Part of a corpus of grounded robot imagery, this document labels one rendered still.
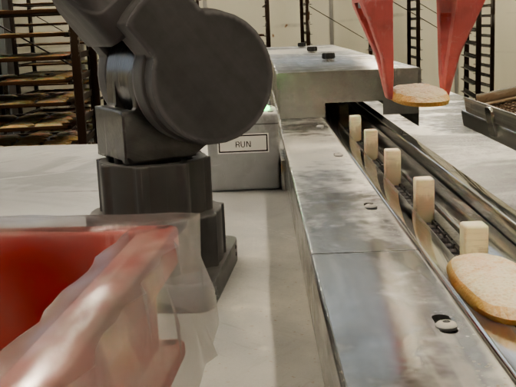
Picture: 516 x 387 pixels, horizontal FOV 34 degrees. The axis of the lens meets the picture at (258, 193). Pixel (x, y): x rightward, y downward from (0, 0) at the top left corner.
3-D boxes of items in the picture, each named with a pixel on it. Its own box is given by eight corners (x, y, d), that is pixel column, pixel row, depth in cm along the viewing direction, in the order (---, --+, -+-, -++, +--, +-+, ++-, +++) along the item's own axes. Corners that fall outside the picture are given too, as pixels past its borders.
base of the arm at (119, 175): (120, 257, 61) (65, 313, 49) (111, 145, 59) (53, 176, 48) (239, 256, 60) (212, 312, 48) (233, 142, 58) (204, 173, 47)
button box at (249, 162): (213, 210, 92) (207, 107, 90) (286, 206, 92) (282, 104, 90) (209, 227, 84) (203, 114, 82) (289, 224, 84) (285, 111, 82)
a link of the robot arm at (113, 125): (100, 177, 55) (127, 190, 50) (87, 17, 53) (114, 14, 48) (228, 162, 59) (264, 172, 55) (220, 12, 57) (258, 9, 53)
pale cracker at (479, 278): (434, 264, 46) (434, 243, 45) (504, 261, 46) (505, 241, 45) (482, 329, 36) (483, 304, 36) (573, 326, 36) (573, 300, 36)
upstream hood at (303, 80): (266, 74, 230) (265, 42, 228) (332, 72, 230) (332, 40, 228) (278, 132, 107) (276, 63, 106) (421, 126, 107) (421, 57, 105)
